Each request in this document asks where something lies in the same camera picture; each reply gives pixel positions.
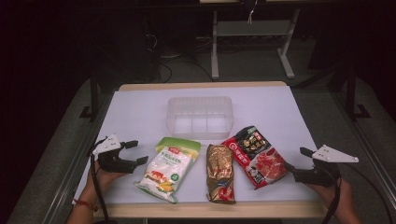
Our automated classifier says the metal frame rail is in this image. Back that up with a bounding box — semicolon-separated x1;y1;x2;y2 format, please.
331;92;396;200
41;92;110;224

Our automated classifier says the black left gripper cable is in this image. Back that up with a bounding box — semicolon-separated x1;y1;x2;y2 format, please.
88;138;110;223

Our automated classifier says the white metal frame desk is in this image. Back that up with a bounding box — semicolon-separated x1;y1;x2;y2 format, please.
210;7;302;80

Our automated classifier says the gold and brown food packet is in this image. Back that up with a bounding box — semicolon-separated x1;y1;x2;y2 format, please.
205;143;237;205

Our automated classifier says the thin black cable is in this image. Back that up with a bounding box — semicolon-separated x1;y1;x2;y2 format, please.
341;161;394;224

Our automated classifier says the person's left hand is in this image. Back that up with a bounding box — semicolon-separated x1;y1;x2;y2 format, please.
85;161;126;203

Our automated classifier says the white and green food packet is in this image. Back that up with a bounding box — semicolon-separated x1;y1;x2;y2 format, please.
134;136;203;204

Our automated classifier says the thick black right gripper cable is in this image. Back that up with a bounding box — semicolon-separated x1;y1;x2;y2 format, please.
320;162;343;224

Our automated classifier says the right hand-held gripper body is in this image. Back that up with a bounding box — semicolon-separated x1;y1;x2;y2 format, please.
293;144;360;188

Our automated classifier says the red string bracelet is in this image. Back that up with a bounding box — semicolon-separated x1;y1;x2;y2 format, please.
72;198;99;213

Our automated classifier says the clear plastic container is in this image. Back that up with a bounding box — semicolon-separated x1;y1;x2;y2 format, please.
165;95;234;141

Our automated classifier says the person's right hand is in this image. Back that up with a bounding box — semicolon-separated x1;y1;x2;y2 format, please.
305;178;355;217

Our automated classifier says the white table cover sheet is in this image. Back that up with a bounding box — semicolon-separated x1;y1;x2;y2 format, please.
72;86;319;205

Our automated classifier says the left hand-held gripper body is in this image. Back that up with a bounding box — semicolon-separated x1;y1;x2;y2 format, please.
92;133;138;175

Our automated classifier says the floor cable bundle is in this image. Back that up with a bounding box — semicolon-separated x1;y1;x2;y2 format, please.
145;32;216;84

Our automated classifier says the red and black food packet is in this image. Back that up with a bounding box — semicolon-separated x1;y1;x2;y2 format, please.
220;125;290;190

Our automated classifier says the hanging white cord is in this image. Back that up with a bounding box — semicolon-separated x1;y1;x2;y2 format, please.
247;0;260;25

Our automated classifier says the black metal stand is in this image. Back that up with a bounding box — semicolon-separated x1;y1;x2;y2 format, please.
78;70;101;121
345;60;372;121

